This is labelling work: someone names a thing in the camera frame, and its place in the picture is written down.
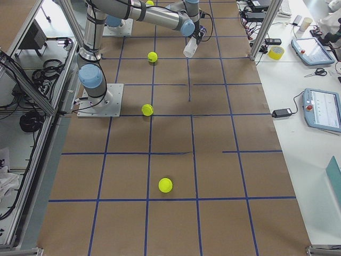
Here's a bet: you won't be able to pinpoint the aluminium frame post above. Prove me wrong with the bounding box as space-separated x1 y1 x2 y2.
249 0 282 61

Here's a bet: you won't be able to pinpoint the left yellow tennis ball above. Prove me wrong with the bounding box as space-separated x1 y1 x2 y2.
158 178 173 193

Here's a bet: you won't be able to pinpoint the black power adapter brick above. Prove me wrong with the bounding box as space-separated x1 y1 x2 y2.
271 108 293 118

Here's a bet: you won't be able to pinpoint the lower teach pendant tablet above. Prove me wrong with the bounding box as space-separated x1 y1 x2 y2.
302 88 340 133

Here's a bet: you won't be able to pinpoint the yellow tape roll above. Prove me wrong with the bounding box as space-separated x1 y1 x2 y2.
268 45 285 60

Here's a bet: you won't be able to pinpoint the right yellow tennis ball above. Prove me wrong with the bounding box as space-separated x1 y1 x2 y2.
141 104 154 116

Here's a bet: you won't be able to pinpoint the white crumpled cloth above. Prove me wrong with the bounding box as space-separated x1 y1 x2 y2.
0 148 20 198

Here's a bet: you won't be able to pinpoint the black phone device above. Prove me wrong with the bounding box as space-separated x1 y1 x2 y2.
264 38 282 45

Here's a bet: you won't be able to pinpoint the far yellow tennis ball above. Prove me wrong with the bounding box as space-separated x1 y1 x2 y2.
147 51 158 63

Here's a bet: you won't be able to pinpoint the yellow tennis ball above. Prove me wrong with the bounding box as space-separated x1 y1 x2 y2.
158 178 173 193
145 0 154 6
141 104 154 116
147 51 158 63

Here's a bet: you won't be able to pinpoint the teach pendant tablet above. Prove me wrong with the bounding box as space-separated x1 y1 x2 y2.
291 37 335 66
302 88 340 133

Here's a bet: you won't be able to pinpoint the grey electronics box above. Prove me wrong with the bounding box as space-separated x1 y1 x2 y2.
18 19 47 56

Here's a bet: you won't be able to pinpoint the black handled scissors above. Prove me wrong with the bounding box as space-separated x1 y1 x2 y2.
304 68 327 77

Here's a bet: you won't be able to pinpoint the brown paper table mat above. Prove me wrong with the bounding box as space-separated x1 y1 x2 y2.
38 1 310 255

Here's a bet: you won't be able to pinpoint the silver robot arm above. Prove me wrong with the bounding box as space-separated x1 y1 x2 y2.
77 1 205 107
96 1 199 35

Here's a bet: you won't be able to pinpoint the beige paper cup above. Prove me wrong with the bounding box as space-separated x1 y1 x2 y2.
298 17 313 32

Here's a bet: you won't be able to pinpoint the upper teach pendant tablet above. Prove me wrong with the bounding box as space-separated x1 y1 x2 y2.
291 37 335 66

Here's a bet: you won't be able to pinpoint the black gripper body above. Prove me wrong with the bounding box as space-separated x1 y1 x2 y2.
193 20 207 44

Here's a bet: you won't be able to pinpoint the blue white tennis ball can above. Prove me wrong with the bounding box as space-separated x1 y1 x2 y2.
183 36 198 58

